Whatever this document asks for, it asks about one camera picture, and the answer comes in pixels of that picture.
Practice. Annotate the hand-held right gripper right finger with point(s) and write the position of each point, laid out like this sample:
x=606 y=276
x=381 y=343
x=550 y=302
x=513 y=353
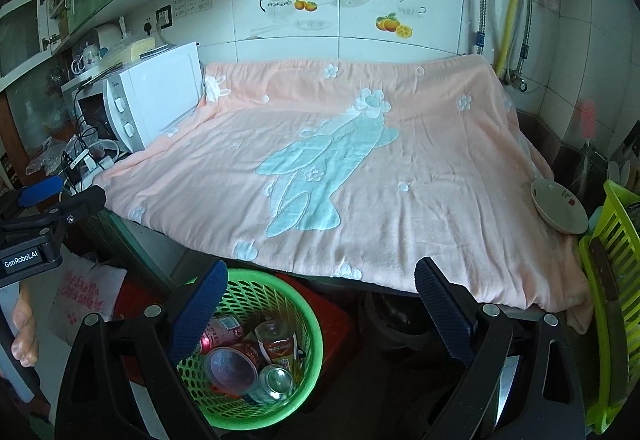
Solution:
x=445 y=310

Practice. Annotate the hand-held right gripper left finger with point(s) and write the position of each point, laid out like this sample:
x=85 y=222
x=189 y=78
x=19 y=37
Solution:
x=197 y=310

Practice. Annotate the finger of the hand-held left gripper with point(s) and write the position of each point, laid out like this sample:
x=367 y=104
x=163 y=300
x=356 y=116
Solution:
x=40 y=190
x=80 y=205

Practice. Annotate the red cola can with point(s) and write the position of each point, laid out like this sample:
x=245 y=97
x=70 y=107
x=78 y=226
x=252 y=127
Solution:
x=222 y=332

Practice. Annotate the red printed cup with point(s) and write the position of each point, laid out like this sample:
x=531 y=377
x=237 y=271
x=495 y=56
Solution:
x=230 y=367

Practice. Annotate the red yellow label drink bottle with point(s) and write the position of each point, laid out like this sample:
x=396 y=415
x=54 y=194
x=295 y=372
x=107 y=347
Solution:
x=277 y=347

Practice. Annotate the green mesh wastebasket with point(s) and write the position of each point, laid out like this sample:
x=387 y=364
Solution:
x=295 y=310

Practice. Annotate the blue and white can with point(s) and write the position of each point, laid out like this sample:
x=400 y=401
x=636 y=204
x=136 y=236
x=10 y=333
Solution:
x=272 y=382

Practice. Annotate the person's left hand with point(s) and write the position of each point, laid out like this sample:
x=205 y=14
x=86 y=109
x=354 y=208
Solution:
x=25 y=335

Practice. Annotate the white power strip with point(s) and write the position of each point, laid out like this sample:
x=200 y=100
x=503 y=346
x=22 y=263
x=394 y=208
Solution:
x=97 y=163

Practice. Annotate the dark round pot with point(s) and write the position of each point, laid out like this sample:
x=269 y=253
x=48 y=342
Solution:
x=395 y=320

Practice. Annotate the red print plastic bag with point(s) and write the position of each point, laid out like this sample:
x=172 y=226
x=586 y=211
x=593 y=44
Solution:
x=85 y=295

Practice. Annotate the red plastic stool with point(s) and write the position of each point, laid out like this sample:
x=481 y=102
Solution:
x=335 y=335

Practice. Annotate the white microwave oven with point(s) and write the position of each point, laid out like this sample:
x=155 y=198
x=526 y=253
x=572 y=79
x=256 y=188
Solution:
x=160 y=90

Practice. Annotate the pink flower print blanket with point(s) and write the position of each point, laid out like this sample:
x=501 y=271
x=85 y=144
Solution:
x=425 y=170

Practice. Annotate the white teapot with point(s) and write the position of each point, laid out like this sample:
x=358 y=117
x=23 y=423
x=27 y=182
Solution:
x=89 y=55

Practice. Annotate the white ceramic bowl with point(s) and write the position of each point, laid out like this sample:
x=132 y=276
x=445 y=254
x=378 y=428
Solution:
x=555 y=202

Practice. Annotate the white framed glass cabinet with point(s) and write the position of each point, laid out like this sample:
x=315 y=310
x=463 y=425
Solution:
x=20 y=35

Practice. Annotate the white kitchen appliance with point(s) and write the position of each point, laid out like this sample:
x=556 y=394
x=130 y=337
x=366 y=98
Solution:
x=107 y=38

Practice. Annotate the green plastic dish rack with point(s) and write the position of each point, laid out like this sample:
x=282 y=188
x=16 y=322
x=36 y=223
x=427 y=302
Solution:
x=620 y=240

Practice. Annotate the pink bottle brush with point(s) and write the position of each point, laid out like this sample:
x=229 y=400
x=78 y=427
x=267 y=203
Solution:
x=588 y=118

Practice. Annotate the steel pipe with valve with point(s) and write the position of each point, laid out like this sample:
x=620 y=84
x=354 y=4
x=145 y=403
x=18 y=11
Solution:
x=525 y=20

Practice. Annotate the white wall socket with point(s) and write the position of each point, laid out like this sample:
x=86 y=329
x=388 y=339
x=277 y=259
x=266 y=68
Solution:
x=148 y=28

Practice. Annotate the black wall socket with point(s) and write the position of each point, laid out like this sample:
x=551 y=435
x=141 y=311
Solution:
x=165 y=15

